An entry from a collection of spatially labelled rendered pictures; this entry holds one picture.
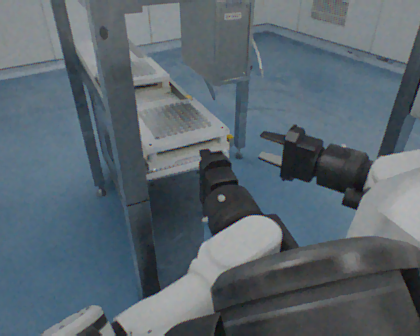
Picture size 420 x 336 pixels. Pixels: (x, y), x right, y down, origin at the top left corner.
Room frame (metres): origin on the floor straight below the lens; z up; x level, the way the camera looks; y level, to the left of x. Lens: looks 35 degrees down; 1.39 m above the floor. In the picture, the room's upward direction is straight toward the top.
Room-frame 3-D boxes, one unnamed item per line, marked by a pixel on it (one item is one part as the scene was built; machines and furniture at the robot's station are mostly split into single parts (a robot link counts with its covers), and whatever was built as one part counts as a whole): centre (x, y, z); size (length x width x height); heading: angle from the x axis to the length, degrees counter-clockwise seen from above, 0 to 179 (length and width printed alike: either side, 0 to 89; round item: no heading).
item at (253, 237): (0.32, -0.04, 1.00); 0.13 x 0.07 x 0.09; 130
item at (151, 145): (0.94, 0.11, 0.90); 0.25 x 0.24 x 0.02; 117
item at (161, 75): (1.36, 0.32, 0.89); 0.25 x 0.24 x 0.02; 116
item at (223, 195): (0.48, -0.02, 0.99); 0.12 x 0.10 x 0.13; 17
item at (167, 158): (0.94, 0.11, 0.85); 0.24 x 0.24 x 0.02; 27
